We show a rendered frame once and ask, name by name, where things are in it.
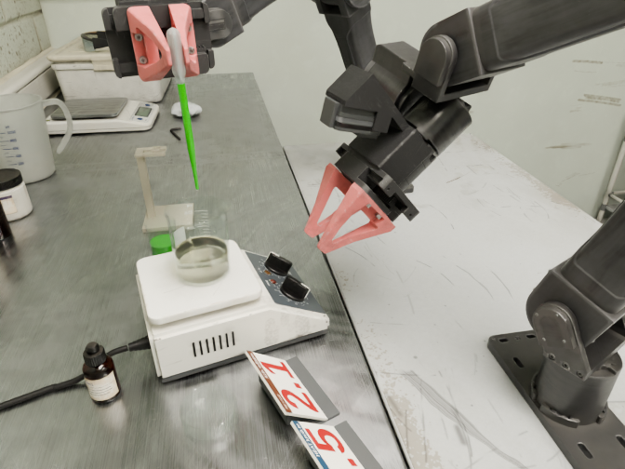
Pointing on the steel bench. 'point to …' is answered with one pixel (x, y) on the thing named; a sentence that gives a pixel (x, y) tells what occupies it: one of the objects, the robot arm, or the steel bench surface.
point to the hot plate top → (166, 311)
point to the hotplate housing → (226, 334)
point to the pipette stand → (149, 179)
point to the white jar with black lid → (14, 194)
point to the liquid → (188, 129)
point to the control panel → (281, 285)
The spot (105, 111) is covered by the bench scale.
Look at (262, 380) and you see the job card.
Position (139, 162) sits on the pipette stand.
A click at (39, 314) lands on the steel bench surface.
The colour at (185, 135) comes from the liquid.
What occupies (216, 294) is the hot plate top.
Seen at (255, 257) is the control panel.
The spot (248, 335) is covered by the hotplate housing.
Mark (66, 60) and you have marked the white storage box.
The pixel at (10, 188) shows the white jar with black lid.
